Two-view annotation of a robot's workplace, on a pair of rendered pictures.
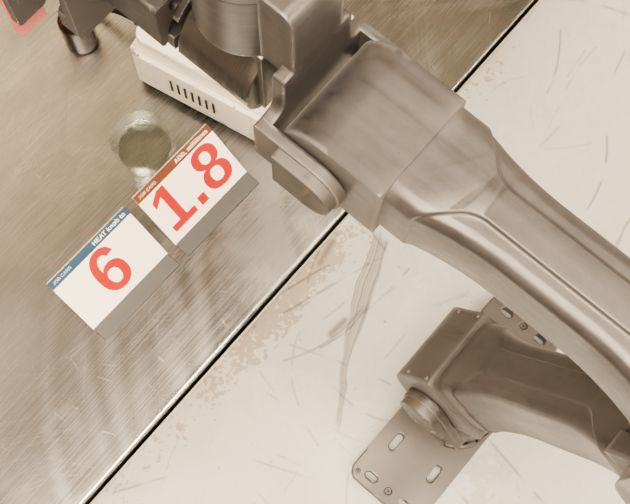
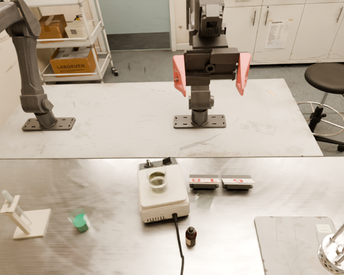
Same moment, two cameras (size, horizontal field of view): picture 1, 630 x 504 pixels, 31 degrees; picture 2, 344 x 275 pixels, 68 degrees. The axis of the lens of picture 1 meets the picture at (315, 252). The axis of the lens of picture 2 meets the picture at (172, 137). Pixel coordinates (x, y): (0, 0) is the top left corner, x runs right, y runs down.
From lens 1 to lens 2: 0.82 m
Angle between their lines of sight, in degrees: 55
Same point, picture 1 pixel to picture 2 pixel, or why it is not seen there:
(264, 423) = (232, 142)
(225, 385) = (233, 152)
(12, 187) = (243, 222)
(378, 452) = (218, 124)
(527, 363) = not seen: hidden behind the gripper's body
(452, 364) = (203, 89)
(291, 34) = not seen: outside the picture
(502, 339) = not seen: hidden behind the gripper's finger
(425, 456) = (212, 119)
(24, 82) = (216, 245)
